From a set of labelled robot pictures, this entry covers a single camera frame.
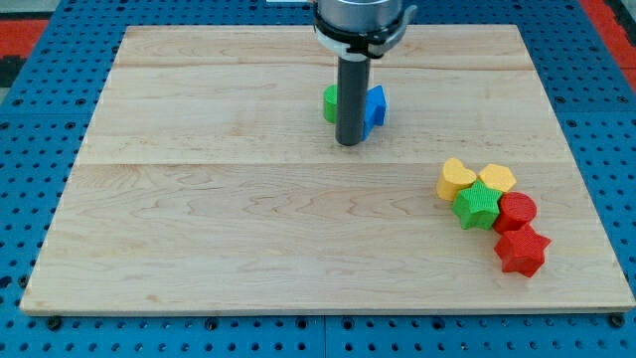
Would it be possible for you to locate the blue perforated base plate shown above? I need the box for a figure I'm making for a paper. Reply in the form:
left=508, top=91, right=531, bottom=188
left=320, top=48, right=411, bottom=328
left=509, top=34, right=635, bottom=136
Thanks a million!
left=1, top=0, right=635, bottom=357

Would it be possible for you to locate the blue cube block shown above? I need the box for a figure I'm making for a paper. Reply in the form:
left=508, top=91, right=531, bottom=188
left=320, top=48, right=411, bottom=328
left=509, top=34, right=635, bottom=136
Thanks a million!
left=363, top=85, right=387, bottom=140

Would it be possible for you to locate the green star block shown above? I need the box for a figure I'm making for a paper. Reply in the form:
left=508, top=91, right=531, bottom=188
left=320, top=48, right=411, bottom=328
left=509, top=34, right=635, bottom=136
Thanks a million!
left=452, top=180, right=503, bottom=230

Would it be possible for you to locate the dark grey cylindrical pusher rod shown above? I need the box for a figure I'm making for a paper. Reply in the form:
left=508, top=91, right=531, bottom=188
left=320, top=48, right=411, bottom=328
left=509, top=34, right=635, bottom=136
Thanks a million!
left=335, top=58, right=371, bottom=146

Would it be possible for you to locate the yellow hexagon block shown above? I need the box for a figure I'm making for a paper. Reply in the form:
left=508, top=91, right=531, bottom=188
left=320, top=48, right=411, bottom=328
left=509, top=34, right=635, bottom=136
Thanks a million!
left=478, top=163, right=517, bottom=193

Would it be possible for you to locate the red circle block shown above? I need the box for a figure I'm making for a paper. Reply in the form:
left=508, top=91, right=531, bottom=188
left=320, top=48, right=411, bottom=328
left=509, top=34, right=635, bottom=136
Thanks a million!
left=492, top=192, right=538, bottom=234

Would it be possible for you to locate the light wooden board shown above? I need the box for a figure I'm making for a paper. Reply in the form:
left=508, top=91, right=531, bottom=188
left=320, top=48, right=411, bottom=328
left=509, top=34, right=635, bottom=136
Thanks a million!
left=20, top=25, right=635, bottom=316

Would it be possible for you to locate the green circle block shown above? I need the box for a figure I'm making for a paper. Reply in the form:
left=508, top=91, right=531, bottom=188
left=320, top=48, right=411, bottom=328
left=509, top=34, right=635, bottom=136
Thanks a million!
left=323, top=85, right=338, bottom=124

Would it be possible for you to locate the yellow heart block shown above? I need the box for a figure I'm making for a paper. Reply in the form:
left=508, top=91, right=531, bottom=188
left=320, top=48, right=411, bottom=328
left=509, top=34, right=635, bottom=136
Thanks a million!
left=436, top=157, right=477, bottom=201

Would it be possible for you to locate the red star block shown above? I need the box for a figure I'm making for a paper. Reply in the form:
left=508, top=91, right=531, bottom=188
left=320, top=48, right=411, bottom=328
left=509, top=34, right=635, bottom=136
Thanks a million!
left=494, top=224, right=552, bottom=277

